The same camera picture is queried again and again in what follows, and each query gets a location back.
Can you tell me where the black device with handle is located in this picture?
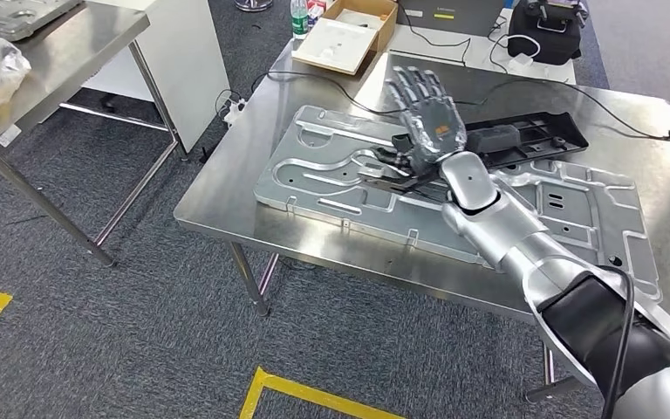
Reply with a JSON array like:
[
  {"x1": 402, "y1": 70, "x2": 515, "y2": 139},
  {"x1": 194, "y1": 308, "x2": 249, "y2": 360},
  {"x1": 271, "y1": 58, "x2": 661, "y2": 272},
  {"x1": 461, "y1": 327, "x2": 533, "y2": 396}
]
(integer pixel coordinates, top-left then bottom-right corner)
[{"x1": 506, "y1": 0, "x2": 591, "y2": 66}]

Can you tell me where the stainless steel side table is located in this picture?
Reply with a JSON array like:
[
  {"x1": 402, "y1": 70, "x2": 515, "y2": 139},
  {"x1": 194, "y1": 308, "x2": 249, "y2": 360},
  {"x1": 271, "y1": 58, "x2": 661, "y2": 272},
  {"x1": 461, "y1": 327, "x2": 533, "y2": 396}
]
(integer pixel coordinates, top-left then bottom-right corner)
[{"x1": 0, "y1": 0, "x2": 189, "y2": 268}]

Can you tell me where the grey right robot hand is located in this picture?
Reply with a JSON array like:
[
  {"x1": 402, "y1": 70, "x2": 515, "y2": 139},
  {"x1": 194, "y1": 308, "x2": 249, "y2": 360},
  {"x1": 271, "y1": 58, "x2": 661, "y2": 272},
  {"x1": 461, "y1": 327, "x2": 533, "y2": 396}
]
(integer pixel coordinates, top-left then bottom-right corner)
[{"x1": 372, "y1": 65, "x2": 468, "y2": 175}]

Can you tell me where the white plug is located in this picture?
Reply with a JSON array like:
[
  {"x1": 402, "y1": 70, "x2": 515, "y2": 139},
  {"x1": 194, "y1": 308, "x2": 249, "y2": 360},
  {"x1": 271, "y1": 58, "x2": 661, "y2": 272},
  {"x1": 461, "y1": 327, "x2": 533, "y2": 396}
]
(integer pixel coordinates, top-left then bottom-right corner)
[{"x1": 222, "y1": 97, "x2": 249, "y2": 127}]

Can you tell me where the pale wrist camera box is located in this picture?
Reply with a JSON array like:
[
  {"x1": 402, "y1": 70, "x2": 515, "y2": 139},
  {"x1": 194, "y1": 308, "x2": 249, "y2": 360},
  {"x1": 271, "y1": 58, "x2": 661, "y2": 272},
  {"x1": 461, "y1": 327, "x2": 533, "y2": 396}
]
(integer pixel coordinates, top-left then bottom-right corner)
[{"x1": 359, "y1": 166, "x2": 398, "y2": 182}]

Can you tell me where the white table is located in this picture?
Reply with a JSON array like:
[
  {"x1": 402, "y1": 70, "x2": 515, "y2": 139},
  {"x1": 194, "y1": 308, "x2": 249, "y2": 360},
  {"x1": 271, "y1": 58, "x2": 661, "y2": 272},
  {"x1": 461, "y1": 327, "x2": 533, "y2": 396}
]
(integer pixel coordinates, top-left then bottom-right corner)
[{"x1": 389, "y1": 8, "x2": 578, "y2": 86}]

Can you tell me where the stamped silver metal panel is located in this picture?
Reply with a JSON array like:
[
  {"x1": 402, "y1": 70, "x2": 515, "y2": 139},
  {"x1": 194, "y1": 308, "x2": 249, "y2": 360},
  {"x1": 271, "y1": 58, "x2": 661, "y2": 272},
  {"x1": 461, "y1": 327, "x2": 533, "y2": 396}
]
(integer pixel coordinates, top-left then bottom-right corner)
[
  {"x1": 0, "y1": 0, "x2": 82, "y2": 43},
  {"x1": 252, "y1": 104, "x2": 663, "y2": 303}
]

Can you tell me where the white cabinet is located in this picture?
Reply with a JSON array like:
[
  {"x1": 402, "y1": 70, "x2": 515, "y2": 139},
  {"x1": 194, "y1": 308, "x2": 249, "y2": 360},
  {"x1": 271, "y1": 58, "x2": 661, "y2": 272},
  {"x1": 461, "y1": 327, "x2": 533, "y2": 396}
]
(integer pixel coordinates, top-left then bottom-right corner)
[{"x1": 80, "y1": 0, "x2": 233, "y2": 155}]

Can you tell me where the small red white box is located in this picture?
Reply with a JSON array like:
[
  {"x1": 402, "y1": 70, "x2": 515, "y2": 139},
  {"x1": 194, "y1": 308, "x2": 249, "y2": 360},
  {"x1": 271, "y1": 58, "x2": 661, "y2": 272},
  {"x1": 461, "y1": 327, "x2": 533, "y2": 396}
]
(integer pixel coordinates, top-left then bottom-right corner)
[{"x1": 306, "y1": 0, "x2": 328, "y2": 28}]

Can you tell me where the black license plate frame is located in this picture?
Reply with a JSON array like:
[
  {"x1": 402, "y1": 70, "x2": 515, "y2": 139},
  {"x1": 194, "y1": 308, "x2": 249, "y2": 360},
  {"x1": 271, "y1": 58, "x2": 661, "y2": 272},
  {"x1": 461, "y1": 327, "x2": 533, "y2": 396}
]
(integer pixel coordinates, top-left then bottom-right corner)
[{"x1": 461, "y1": 110, "x2": 591, "y2": 172}]

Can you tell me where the grey flat case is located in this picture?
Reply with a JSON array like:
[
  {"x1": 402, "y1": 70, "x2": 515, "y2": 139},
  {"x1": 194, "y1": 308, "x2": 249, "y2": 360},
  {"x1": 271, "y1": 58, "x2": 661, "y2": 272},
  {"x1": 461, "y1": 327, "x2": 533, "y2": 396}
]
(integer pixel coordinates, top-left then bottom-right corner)
[{"x1": 395, "y1": 0, "x2": 516, "y2": 39}]

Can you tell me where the open cardboard box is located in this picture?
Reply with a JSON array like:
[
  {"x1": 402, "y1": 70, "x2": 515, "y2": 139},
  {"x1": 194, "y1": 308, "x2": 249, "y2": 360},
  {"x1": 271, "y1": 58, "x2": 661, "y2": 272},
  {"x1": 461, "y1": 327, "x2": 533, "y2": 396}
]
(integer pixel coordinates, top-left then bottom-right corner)
[{"x1": 291, "y1": 0, "x2": 400, "y2": 77}]

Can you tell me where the white power adapter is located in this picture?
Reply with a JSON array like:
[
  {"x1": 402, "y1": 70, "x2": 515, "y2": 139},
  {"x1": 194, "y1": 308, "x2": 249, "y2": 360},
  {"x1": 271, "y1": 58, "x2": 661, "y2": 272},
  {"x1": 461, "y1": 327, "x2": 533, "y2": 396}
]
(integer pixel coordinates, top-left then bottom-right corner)
[{"x1": 507, "y1": 52, "x2": 537, "y2": 74}]

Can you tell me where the clear bottle green label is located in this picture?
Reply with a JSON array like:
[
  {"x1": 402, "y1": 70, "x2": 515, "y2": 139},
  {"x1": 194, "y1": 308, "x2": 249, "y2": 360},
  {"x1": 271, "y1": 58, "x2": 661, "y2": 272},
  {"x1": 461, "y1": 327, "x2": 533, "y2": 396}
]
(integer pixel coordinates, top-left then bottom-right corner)
[{"x1": 290, "y1": 0, "x2": 311, "y2": 41}]

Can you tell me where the stainless steel workbench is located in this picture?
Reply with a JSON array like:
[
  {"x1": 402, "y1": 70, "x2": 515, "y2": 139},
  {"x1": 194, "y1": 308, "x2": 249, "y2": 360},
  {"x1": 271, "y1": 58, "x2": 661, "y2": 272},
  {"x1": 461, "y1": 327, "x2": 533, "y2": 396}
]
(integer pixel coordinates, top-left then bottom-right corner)
[{"x1": 172, "y1": 37, "x2": 670, "y2": 406}]

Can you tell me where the white cable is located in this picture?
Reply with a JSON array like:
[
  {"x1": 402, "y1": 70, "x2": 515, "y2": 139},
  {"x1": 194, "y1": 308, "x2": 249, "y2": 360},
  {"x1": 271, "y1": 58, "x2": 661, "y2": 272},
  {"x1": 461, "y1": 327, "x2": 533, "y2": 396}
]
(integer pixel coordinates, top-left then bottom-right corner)
[{"x1": 487, "y1": 32, "x2": 543, "y2": 60}]

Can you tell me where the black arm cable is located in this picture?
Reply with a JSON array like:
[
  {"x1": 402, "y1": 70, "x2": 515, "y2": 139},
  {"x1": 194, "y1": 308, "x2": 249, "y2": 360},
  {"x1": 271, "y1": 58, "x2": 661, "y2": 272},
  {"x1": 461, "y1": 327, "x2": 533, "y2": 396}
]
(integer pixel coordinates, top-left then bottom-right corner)
[{"x1": 597, "y1": 264, "x2": 637, "y2": 419}]

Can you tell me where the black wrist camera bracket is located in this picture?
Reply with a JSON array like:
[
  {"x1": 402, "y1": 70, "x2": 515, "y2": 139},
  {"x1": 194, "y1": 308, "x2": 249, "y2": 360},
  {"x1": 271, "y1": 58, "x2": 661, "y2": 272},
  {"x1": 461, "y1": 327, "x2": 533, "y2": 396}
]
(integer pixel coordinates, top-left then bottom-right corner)
[{"x1": 358, "y1": 147, "x2": 447, "y2": 196}]

